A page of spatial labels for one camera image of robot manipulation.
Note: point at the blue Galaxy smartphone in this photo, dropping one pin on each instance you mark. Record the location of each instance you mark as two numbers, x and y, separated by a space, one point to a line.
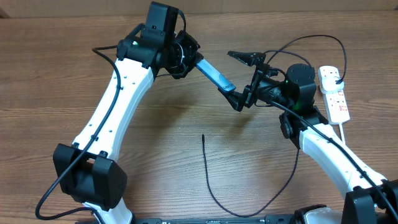
215 76

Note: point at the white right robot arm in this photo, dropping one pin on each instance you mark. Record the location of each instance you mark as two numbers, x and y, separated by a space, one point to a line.
368 196

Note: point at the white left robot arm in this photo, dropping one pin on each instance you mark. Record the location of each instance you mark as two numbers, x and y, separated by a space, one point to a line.
88 170

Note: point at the white power strip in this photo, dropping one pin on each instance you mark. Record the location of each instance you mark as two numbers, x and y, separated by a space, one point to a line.
335 103

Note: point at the white charger plug adapter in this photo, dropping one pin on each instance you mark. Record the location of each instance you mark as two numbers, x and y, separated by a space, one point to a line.
330 84

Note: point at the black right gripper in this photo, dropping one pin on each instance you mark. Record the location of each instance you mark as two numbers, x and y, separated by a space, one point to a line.
247 58

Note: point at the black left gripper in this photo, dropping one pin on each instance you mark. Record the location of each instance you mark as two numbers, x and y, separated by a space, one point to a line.
192 56

